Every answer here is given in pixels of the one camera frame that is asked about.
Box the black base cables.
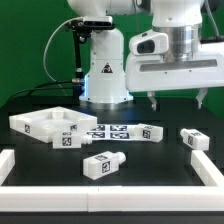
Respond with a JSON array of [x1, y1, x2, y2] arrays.
[[5, 79, 83, 104]]

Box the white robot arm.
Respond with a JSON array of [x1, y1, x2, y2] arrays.
[[126, 0, 224, 100]]

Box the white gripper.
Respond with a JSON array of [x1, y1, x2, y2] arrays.
[[125, 29, 224, 111]]

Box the black camera on stand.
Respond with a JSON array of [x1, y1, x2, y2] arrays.
[[65, 16, 115, 84]]

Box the white camera cable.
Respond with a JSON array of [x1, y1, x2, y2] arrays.
[[42, 17, 84, 84]]

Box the paper sheet with tags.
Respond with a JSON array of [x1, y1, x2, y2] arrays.
[[87, 124, 130, 141]]

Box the white U-shaped obstacle fence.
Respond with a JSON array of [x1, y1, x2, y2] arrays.
[[0, 149, 224, 212]]

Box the white square table top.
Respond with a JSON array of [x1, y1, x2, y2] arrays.
[[9, 107, 97, 143]]

